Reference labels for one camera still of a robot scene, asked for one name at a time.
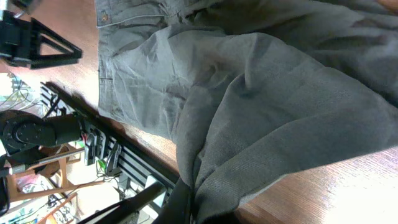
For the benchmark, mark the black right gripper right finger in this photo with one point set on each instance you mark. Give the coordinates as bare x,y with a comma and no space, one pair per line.
177,210

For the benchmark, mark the grey shorts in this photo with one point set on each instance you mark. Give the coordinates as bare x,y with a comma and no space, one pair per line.
250,91

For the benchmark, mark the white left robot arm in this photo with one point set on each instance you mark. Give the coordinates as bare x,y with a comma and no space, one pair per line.
22,134

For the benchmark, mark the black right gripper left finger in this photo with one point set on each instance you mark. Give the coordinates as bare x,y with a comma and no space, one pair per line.
120,211

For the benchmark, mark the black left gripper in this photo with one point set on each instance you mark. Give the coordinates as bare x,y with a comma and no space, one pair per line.
21,43

